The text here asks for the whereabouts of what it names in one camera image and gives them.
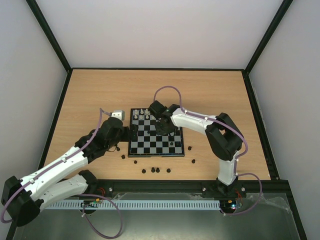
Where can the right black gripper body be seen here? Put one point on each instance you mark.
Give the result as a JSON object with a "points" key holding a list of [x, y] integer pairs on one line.
{"points": [[162, 125]]}

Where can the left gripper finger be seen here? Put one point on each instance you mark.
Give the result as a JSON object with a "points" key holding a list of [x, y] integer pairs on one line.
{"points": [[133, 137], [134, 128]]}

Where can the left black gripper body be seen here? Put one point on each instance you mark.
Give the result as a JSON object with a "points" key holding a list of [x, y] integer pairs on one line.
{"points": [[124, 137]]}

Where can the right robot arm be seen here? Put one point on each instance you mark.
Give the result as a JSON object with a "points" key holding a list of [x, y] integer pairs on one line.
{"points": [[223, 136]]}

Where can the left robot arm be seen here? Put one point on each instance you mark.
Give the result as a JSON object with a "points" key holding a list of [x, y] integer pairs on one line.
{"points": [[24, 198]]}

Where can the black silver chess board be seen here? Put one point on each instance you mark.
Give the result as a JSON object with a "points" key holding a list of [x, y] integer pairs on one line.
{"points": [[153, 145]]}

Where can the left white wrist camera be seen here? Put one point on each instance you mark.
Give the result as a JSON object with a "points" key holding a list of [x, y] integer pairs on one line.
{"points": [[119, 114]]}

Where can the grey slotted cable duct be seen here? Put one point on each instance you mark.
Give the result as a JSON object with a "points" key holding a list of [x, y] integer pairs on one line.
{"points": [[77, 204]]}

